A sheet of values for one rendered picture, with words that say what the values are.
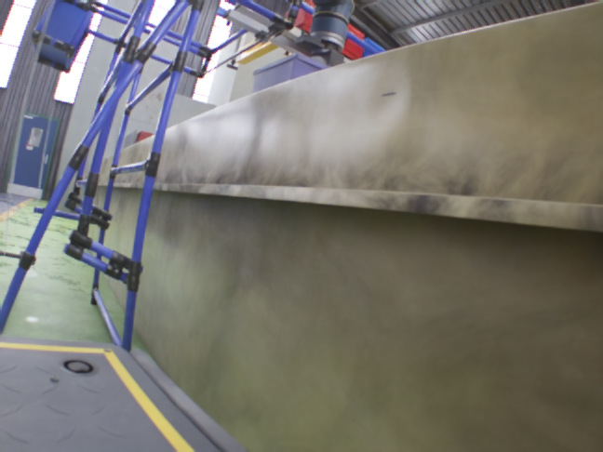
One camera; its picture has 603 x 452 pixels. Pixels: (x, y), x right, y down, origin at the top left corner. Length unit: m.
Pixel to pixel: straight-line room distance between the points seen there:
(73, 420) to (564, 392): 0.42
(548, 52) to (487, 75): 0.09
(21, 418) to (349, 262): 0.46
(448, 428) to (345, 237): 0.31
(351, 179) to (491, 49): 0.29
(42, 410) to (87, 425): 0.04
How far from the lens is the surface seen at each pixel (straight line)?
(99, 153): 1.10
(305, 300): 0.65
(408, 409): 0.51
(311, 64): 0.91
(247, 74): 9.93
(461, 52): 0.54
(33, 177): 10.82
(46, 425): 0.32
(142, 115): 7.58
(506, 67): 0.50
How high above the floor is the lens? 0.53
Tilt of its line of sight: 2 degrees up
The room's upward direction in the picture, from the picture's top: 11 degrees clockwise
